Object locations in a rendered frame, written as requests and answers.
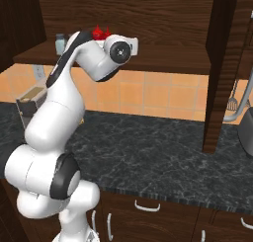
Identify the dark grey box tan top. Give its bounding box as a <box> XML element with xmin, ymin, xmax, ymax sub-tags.
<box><xmin>15</xmin><ymin>85</ymin><xmax>49</xmax><ymax>129</ymax></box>

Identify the red condiment bottle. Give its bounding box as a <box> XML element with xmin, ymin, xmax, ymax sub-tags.
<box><xmin>91</xmin><ymin>24</ymin><xmax>105</xmax><ymax>41</ymax></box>
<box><xmin>103</xmin><ymin>26</ymin><xmax>113</xmax><ymax>40</ymax></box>

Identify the dark wood open wall cabinet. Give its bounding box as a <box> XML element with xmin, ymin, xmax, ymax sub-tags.
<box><xmin>12</xmin><ymin>0</ymin><xmax>228</xmax><ymax>76</ymax></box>

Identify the dark wood drawer front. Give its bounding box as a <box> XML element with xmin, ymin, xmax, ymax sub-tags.
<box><xmin>211</xmin><ymin>208</ymin><xmax>253</xmax><ymax>242</ymax></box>
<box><xmin>99</xmin><ymin>190</ymin><xmax>202</xmax><ymax>242</ymax></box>

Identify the white wall socket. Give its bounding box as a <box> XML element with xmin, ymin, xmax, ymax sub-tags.
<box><xmin>33</xmin><ymin>64</ymin><xmax>46</xmax><ymax>83</ymax></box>

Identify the white drawer handle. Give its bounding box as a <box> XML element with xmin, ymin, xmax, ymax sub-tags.
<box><xmin>239</xmin><ymin>216</ymin><xmax>253</xmax><ymax>231</ymax></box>
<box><xmin>133</xmin><ymin>200</ymin><xmax>162</xmax><ymax>213</ymax></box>

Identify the pale grey shaker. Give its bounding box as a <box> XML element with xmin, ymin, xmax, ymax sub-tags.
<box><xmin>54</xmin><ymin>33</ymin><xmax>69</xmax><ymax>56</ymax></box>

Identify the dark wood cabinet door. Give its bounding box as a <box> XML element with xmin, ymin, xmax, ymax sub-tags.
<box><xmin>0</xmin><ymin>0</ymin><xmax>47</xmax><ymax>74</ymax></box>
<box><xmin>202</xmin><ymin>0</ymin><xmax>253</xmax><ymax>155</ymax></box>

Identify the grey metal appliance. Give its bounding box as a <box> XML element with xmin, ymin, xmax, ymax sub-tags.
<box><xmin>237</xmin><ymin>107</ymin><xmax>253</xmax><ymax>157</ymax></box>

